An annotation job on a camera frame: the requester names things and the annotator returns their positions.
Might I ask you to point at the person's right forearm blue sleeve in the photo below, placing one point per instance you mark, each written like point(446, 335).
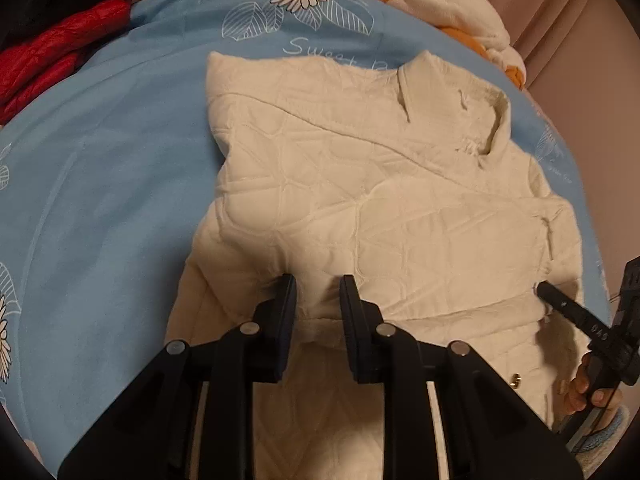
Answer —
point(607, 430)

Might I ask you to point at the pink curtain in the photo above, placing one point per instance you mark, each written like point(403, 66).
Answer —
point(575, 35)

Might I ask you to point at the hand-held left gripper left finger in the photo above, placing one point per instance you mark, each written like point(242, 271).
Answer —
point(284, 322)

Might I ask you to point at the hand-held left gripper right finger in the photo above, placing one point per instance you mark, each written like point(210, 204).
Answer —
point(351, 322)

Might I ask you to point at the blue floral duvet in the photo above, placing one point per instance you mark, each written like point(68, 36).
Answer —
point(125, 185)

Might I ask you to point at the red puffer jacket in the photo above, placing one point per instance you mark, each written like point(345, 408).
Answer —
point(50, 55)

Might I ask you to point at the cream quilted jacket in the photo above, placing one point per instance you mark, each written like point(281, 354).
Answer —
point(350, 185)

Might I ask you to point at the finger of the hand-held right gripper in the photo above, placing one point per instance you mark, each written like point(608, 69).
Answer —
point(565, 305)

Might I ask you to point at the person's right hand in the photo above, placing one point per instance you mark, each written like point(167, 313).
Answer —
point(582, 395)

